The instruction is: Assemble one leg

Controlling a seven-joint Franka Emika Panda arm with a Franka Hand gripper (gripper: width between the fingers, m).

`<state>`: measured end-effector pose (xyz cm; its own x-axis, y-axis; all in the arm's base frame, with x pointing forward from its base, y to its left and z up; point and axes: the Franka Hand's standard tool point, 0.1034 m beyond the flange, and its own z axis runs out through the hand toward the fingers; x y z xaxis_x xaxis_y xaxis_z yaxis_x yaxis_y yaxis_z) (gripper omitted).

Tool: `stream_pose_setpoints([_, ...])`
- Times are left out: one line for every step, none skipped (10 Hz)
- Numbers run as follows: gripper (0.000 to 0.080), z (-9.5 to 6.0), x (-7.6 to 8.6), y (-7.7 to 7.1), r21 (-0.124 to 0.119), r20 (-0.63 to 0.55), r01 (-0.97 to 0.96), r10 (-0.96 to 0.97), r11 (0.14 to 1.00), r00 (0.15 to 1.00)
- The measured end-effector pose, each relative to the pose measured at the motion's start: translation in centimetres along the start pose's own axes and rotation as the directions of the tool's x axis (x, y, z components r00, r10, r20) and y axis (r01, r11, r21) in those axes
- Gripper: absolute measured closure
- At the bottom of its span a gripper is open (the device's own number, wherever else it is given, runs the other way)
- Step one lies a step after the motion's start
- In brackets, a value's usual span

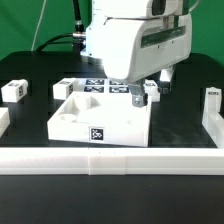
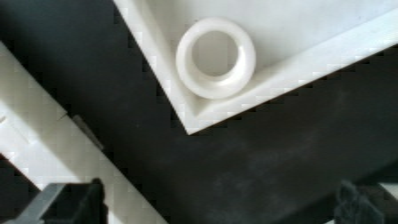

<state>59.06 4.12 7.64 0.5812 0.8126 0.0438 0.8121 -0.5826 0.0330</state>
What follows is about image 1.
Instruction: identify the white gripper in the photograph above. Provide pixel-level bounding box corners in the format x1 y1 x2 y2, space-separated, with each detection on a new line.
86 14 192 108

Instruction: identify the white square tabletop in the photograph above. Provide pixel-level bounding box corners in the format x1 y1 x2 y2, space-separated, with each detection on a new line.
47 91 151 147

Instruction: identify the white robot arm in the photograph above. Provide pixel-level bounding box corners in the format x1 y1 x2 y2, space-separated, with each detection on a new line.
81 0 195 107

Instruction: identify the sheet of fiducial markers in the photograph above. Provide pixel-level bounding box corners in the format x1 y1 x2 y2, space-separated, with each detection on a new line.
74 78 129 94

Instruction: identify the white right fence bar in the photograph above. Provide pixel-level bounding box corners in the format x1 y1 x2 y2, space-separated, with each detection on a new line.
202 111 224 149

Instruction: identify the white fence bar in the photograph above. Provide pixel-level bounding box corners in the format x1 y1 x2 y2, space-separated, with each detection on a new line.
0 148 224 175
202 111 224 149

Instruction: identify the white left fence piece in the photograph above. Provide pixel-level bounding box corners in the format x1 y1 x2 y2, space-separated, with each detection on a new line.
0 107 10 137

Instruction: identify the white front fence bar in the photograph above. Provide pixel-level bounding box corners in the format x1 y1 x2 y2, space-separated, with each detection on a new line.
0 148 224 175

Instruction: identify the black cable bundle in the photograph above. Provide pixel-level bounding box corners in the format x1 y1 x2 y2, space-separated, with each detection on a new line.
35 0 88 54

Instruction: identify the white thin cable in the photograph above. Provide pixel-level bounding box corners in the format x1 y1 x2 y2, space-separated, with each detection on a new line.
31 0 48 52

